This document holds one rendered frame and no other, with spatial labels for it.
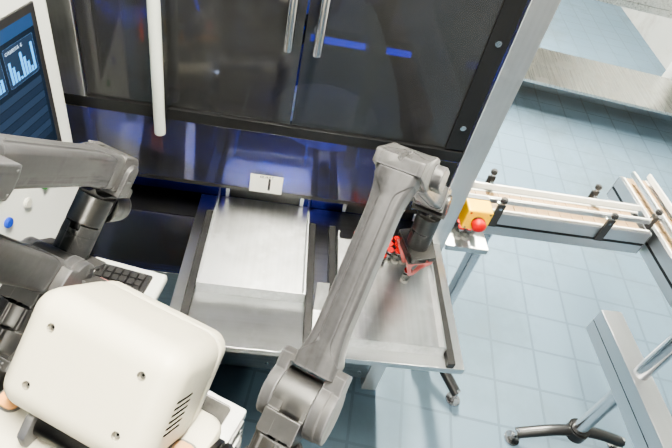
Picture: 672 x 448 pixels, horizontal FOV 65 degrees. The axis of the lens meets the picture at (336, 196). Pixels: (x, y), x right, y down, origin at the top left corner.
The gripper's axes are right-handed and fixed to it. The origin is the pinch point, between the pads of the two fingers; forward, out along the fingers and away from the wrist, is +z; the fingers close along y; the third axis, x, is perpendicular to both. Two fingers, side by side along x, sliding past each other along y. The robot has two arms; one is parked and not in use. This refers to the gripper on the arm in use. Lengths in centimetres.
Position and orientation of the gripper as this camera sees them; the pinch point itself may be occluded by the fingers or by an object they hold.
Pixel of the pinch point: (408, 266)
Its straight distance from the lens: 138.4
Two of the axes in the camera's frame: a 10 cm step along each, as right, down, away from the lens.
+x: -9.5, 0.5, -2.9
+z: -1.7, 7.2, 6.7
